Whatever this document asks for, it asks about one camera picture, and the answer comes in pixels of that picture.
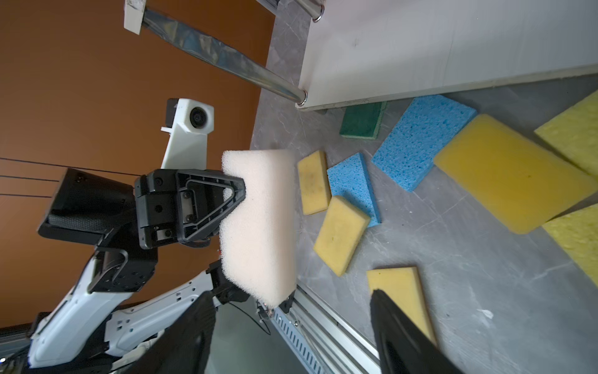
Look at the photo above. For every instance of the pale pink foam sponge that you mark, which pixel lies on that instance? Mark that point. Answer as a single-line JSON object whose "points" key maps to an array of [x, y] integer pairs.
{"points": [[258, 238]]}

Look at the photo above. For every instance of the blue sponge upper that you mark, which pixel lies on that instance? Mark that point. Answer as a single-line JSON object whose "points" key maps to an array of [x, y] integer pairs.
{"points": [[427, 125]]}

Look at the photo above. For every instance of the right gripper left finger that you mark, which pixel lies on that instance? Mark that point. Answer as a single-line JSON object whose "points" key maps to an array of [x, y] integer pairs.
{"points": [[185, 346]]}

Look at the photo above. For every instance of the thick yellow sponge centre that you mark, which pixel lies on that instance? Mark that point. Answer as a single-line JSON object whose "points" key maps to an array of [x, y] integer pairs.
{"points": [[519, 182]]}

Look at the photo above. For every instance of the yellow foam sponge left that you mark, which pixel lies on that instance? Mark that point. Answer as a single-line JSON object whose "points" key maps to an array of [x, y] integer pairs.
{"points": [[314, 183]]}

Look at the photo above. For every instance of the yellow-green sponge lower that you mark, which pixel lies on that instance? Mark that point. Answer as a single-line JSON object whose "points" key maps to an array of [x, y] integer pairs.
{"points": [[576, 234]]}

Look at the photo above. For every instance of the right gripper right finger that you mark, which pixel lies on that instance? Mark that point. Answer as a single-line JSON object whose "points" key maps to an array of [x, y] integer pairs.
{"points": [[402, 347]]}

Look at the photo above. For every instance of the blue sponge lower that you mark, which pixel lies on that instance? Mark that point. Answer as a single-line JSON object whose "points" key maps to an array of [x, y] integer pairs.
{"points": [[350, 179]]}

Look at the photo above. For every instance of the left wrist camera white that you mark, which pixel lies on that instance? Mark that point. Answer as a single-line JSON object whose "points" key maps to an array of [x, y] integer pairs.
{"points": [[188, 124]]}

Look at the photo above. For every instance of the yellow-green sponge upper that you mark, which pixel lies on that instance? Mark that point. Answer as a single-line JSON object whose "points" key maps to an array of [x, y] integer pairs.
{"points": [[573, 133]]}

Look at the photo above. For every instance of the yellow-green sponge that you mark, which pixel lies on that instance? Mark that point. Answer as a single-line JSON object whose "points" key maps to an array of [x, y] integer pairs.
{"points": [[576, 234], [573, 133]]}

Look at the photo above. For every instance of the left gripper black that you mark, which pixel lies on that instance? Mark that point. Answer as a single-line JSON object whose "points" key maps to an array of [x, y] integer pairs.
{"points": [[183, 205]]}

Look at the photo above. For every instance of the green scouring sponge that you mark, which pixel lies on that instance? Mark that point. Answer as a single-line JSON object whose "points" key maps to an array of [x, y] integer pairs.
{"points": [[363, 121]]}

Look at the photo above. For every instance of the white two-tier shelf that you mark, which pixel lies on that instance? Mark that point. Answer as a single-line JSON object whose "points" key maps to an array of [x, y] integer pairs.
{"points": [[360, 52]]}

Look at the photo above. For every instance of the blue sponge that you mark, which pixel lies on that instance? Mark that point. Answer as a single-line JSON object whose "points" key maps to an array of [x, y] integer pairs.
{"points": [[427, 125], [350, 179]]}

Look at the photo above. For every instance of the yellow foam sponge front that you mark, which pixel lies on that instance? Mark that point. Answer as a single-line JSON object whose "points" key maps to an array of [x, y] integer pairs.
{"points": [[404, 287]]}

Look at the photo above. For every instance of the yellow foam sponge middle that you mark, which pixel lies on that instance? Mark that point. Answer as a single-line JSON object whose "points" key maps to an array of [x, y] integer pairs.
{"points": [[341, 231]]}

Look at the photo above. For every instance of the yellow foam sponge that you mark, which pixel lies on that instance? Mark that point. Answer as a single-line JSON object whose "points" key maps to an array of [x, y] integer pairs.
{"points": [[314, 183], [404, 287], [341, 231]]}

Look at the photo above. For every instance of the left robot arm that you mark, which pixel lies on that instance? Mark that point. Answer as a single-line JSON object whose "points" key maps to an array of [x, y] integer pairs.
{"points": [[90, 329]]}

